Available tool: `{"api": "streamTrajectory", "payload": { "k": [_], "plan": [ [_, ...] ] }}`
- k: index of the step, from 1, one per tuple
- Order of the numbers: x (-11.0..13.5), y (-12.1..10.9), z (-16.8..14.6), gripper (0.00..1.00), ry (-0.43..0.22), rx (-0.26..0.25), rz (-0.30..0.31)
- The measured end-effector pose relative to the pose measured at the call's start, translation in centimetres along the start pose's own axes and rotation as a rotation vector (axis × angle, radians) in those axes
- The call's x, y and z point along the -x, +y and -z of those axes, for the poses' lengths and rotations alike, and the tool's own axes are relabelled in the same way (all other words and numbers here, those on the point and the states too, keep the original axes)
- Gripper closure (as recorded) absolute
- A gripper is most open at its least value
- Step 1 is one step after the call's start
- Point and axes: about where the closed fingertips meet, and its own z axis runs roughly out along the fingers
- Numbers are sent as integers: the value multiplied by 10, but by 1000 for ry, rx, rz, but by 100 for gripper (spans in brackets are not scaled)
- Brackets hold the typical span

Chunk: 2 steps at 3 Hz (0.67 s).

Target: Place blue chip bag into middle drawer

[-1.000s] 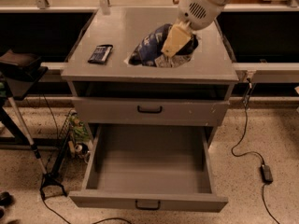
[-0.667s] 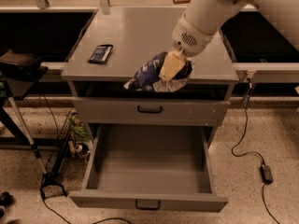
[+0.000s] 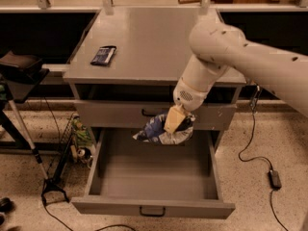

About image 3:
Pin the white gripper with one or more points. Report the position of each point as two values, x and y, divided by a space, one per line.
190 97

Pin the blue chip bag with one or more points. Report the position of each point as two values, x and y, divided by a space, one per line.
153 131

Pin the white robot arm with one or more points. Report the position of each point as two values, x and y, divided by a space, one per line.
215 48

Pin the grey drawer cabinet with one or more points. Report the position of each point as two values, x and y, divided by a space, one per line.
152 51

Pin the closed grey upper drawer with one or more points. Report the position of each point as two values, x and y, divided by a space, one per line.
126 114

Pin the open grey lower drawer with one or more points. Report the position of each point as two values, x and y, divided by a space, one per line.
134 178

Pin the green snack bag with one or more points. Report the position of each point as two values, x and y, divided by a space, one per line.
80 133

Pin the black power adapter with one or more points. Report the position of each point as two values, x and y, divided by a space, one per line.
274 180

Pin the black tripod stand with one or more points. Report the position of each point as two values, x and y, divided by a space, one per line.
18 86

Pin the black wire basket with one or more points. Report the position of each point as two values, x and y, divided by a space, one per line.
68 150

